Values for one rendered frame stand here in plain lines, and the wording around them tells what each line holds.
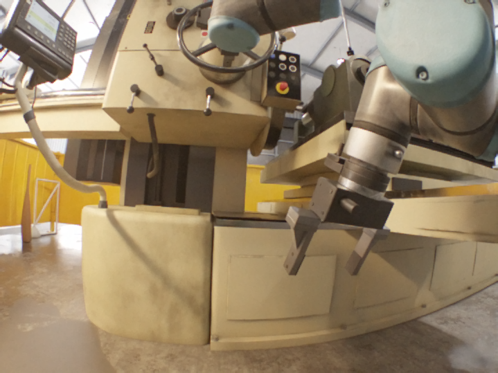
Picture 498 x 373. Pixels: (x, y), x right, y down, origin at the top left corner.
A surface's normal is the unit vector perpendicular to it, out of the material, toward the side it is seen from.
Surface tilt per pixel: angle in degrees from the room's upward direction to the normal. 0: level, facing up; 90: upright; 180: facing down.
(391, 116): 105
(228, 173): 90
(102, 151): 90
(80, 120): 90
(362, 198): 113
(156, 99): 90
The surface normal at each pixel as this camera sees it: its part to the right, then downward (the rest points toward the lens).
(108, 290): -0.08, -0.08
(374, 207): 0.23, 0.34
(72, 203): 0.16, -0.07
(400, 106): -0.87, 0.36
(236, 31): -0.13, 0.99
